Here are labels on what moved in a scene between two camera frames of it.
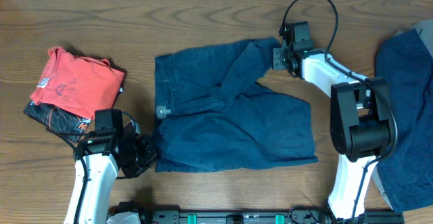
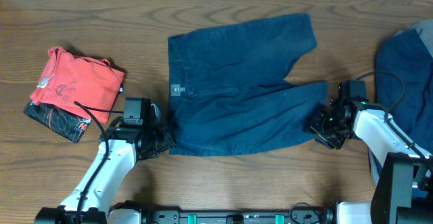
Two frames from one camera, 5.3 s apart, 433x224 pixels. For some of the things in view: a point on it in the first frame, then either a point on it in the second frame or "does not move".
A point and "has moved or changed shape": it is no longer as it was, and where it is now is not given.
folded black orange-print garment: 69,124 does not move
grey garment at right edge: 424,30 does not move
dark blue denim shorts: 216,112 has moved or changed shape
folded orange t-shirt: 80,84 does not move
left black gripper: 147,153 -> 162,143
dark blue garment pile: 404,68 does not move
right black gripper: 277,64 -> 314,126
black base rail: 270,216 does not move
